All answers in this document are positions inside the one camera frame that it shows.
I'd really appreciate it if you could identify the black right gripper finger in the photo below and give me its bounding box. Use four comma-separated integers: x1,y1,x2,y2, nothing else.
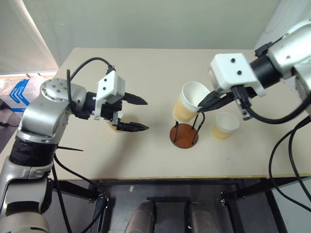
199,95,235,114
197,90,221,108

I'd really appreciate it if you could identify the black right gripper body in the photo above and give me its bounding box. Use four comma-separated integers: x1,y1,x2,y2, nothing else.
211,84,259,102

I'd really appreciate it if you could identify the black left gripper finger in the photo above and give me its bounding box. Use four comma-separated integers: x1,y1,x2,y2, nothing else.
115,118,150,133
123,92,148,106

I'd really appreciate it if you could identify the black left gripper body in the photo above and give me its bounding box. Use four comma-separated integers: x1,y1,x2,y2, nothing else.
100,100,123,120

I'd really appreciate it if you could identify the ribbed tan paper cup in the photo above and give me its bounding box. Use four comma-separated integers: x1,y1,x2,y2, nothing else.
106,110,126,132
172,82,211,123
211,112,241,141

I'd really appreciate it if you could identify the blue and white cardboard box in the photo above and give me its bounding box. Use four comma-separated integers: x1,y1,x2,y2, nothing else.
6,78,33,113

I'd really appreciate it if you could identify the dark rounded shape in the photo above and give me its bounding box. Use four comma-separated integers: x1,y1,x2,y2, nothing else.
130,202,156,233
187,202,212,233

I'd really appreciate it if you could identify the white window blind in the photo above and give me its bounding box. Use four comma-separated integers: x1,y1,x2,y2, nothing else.
0,0,59,76

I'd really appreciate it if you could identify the grey side panel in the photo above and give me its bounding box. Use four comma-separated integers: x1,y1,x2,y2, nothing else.
271,179,311,233

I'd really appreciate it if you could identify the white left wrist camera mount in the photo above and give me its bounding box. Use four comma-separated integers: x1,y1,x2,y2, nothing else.
94,70,126,121

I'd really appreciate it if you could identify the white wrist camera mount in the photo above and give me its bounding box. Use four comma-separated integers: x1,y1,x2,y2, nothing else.
209,53,267,98
94,70,126,121

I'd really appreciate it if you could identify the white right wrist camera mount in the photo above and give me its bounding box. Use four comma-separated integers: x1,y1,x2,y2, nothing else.
209,53,267,98

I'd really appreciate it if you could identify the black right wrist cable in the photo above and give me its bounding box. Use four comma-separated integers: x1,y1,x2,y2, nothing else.
230,84,311,123

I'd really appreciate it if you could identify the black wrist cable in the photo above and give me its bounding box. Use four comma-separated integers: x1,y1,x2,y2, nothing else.
230,84,311,123
66,57,115,110

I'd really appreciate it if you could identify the wire cup holder brown base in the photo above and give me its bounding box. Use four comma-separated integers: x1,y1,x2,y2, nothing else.
169,112,207,149

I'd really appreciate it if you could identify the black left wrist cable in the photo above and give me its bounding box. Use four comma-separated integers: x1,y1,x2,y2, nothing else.
66,57,115,110

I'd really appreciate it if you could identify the black cable tie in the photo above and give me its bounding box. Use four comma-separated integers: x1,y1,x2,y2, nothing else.
57,145,84,152

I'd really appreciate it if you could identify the black table frame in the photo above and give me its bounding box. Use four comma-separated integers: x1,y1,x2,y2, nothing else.
50,177,289,233

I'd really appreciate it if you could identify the black hanging cable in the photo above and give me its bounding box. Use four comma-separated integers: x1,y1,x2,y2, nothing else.
268,117,311,211

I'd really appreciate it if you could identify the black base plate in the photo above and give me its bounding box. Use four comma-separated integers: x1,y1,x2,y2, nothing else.
146,196,193,233

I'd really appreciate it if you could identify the black left arm lower cable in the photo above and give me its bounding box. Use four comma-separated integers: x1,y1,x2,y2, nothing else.
51,154,98,233

